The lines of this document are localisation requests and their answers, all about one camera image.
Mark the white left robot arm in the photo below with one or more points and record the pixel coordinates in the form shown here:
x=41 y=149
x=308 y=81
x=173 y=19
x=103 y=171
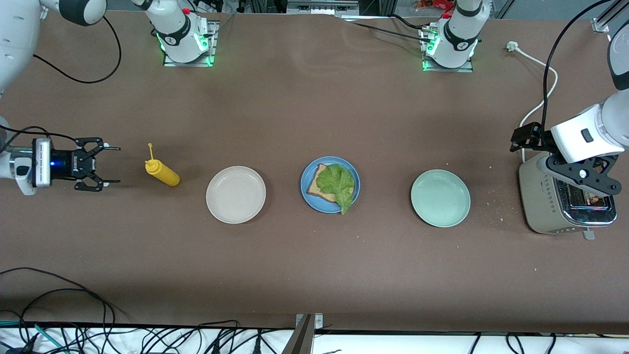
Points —
x=459 y=39

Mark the red object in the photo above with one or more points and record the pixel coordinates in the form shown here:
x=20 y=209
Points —
x=432 y=5

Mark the yellow squeeze bottle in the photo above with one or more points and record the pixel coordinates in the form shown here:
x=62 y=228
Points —
x=164 y=174

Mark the beige round plate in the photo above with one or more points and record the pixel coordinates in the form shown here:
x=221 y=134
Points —
x=236 y=195

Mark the aluminium corner profile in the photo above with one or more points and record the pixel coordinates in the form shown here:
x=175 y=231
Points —
x=604 y=22

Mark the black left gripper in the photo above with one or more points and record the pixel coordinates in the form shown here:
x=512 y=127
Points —
x=534 y=138

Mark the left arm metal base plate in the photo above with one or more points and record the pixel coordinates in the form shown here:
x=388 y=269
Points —
x=464 y=68

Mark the beige chrome toaster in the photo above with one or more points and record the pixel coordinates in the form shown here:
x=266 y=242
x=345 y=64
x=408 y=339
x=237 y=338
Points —
x=538 y=211

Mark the grey metal box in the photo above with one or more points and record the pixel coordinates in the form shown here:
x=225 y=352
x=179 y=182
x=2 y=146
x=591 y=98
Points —
x=319 y=7

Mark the brown bread slice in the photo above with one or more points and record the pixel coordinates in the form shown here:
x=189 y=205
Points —
x=317 y=189
x=595 y=199

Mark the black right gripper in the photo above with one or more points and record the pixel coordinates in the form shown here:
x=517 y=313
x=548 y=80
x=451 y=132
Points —
x=73 y=164

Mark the blue round plate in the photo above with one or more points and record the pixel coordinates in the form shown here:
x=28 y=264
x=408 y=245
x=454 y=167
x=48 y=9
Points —
x=324 y=207

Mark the small metal bracket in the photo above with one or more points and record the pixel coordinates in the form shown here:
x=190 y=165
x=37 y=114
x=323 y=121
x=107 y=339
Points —
x=318 y=322

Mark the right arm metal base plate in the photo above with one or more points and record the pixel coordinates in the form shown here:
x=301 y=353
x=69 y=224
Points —
x=214 y=46

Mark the green lettuce leaf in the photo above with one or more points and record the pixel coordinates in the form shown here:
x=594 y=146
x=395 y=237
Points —
x=339 y=184

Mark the light green round plate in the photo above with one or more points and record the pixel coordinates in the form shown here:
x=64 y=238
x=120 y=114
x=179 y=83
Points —
x=441 y=198

